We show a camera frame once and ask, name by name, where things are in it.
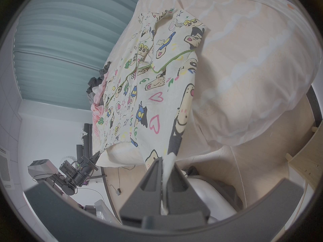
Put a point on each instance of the white printed pyjama top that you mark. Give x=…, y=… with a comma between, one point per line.
x=156, y=84

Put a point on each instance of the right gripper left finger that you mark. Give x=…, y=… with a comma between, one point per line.
x=149, y=200

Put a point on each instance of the blue-green curtain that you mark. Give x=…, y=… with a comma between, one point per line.
x=63, y=34

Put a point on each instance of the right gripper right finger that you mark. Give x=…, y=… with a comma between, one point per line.
x=184, y=200

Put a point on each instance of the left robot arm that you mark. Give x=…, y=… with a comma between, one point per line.
x=67, y=169

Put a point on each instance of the pink printed T-shirt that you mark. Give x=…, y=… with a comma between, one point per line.
x=97, y=112

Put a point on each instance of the pile of clothes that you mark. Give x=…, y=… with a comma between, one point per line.
x=92, y=83

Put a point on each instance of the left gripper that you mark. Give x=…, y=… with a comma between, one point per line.
x=84, y=173

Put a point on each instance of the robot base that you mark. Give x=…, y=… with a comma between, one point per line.
x=201, y=193

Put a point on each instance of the bed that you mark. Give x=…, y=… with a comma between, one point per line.
x=252, y=84

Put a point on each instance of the white ceiling air conditioner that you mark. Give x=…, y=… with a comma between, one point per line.
x=5, y=168

